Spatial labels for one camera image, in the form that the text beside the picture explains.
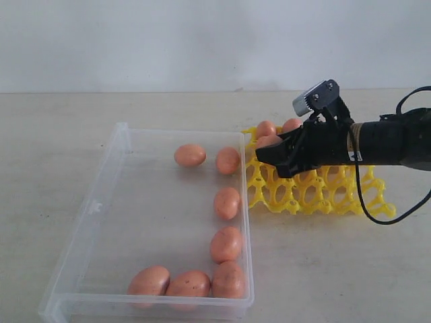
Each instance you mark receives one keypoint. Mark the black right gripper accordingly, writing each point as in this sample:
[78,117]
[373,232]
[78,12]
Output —
[310,146]

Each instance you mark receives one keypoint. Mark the brown egg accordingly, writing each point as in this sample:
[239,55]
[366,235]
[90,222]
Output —
[228,280]
[267,141]
[190,284]
[226,203]
[190,155]
[265,128]
[227,160]
[291,124]
[153,280]
[226,244]

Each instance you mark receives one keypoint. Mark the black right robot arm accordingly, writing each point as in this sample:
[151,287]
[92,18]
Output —
[394,140]

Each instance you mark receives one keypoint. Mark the yellow plastic egg tray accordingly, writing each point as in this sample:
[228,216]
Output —
[327,190]

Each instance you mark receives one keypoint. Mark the clear plastic box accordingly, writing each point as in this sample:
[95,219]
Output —
[144,209]

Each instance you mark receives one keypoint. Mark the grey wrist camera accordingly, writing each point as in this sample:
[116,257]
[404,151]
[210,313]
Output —
[324,100]

